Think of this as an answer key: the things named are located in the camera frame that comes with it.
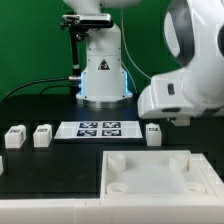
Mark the white part left edge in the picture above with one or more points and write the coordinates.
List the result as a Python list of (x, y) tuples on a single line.
[(1, 166)]

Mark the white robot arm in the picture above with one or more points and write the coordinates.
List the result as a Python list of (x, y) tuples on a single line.
[(194, 33)]

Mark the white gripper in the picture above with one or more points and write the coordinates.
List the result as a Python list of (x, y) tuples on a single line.
[(181, 121)]

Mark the white obstacle fence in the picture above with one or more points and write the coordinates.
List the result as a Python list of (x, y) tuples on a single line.
[(155, 210)]

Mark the white tag sheet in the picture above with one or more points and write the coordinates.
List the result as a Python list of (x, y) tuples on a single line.
[(99, 130)]

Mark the white square tabletop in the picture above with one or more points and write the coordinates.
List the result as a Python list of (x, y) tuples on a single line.
[(147, 174)]

